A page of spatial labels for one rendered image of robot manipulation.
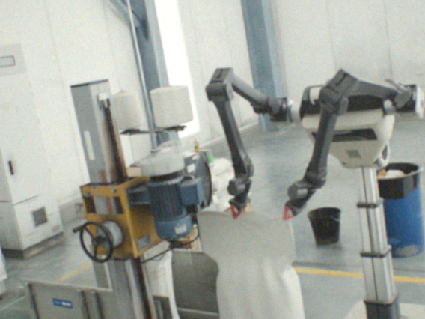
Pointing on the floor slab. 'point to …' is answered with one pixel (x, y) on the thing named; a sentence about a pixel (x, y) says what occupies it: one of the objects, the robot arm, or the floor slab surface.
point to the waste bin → (402, 209)
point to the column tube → (129, 285)
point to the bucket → (325, 224)
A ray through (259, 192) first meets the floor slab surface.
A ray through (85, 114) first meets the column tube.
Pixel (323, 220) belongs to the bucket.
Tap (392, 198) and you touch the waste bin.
